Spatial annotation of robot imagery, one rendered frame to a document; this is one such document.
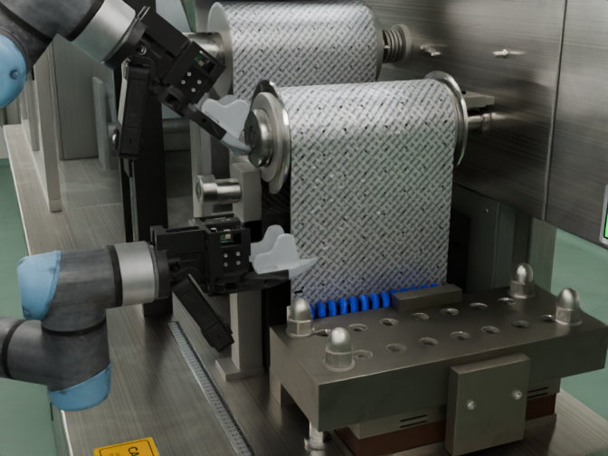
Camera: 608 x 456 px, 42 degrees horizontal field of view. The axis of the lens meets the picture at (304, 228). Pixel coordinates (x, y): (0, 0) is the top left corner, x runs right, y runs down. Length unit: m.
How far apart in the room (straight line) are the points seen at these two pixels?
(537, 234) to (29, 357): 0.84
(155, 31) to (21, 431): 2.07
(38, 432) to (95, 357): 1.88
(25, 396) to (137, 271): 2.16
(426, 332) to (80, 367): 0.42
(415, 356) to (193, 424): 0.31
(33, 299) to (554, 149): 0.66
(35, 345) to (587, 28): 0.75
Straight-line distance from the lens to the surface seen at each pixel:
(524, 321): 1.06
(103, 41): 0.95
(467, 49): 1.22
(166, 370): 1.19
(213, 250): 0.95
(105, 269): 0.94
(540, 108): 1.08
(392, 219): 1.07
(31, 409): 2.99
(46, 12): 0.95
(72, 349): 0.96
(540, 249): 1.41
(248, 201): 1.06
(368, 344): 0.96
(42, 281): 0.93
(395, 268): 1.10
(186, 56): 0.97
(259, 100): 1.04
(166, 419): 1.08
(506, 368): 0.97
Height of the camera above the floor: 1.46
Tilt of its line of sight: 18 degrees down
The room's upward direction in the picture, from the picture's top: straight up
